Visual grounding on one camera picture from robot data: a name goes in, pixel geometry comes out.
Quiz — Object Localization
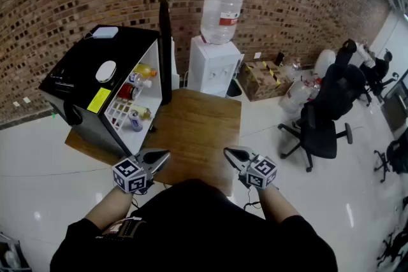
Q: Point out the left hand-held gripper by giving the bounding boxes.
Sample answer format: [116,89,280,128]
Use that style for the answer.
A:
[111,148,171,195]

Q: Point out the yellow sticker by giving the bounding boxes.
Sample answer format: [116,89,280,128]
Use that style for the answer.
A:
[86,87,112,115]

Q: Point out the cardboard box striped tape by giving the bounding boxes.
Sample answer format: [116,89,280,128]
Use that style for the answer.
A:
[238,60,296,102]

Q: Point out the person's right forearm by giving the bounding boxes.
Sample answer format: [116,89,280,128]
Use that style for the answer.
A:
[257,184,302,224]

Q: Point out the clear bottle blue label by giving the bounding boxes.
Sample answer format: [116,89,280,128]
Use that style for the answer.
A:
[129,72,153,89]

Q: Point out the white oval device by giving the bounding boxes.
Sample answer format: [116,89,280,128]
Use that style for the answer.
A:
[95,60,117,83]

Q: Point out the crumpled clear plastic bottle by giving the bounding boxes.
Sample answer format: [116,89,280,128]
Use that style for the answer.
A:
[283,62,303,80]

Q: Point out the yellow tea bottle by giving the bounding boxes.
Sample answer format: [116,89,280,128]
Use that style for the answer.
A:
[133,104,152,120]

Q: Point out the dark waste bin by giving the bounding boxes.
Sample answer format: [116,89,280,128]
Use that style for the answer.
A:
[226,78,244,98]

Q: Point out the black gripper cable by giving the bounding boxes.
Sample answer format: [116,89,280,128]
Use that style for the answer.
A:
[242,186,264,211]
[131,189,149,210]

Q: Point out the person's left forearm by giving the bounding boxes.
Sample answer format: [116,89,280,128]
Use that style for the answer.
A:
[84,184,135,232]

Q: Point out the clear jug red cap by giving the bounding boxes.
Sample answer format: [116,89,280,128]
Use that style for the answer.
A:
[305,76,323,99]

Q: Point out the black mini fridge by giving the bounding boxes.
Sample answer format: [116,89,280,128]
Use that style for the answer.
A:
[38,0,177,157]

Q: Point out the black office chair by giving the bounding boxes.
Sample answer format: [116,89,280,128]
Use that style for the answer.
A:
[277,38,367,173]

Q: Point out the person's black shirt torso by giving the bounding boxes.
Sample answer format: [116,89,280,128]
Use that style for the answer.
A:
[49,178,339,272]

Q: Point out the white rectangular device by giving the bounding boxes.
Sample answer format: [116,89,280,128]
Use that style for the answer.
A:
[91,26,119,40]

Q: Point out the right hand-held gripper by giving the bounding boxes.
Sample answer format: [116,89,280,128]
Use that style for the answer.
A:
[223,146,278,191]

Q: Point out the black strap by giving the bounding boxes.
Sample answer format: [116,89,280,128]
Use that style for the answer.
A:
[62,98,84,127]

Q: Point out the white water dispenser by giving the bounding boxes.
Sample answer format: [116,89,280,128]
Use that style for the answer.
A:
[187,35,245,98]

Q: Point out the black swivel chair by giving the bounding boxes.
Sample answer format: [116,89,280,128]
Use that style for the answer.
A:
[373,138,408,183]

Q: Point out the clear water jug red label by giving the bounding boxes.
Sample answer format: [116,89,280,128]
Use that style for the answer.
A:
[200,0,245,45]

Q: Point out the red soda can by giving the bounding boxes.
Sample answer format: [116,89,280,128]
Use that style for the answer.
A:
[117,82,141,101]

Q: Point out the blue drink can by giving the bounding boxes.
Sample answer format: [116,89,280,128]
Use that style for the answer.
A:
[129,110,143,132]

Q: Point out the orange juice bottle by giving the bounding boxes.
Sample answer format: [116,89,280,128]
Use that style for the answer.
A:
[133,62,158,78]

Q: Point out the white rounded appliance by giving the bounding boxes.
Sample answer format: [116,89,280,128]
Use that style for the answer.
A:
[314,49,337,78]

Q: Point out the white wire shelf rack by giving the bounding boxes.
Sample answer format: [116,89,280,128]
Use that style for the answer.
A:
[104,98,135,133]

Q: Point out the black chair base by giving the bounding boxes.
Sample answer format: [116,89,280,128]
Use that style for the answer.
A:
[375,225,408,269]

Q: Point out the wooden table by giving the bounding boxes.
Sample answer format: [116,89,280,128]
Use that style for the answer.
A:
[65,88,242,197]

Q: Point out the empty clear water jug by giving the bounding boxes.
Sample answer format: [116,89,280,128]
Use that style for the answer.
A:
[278,79,312,114]

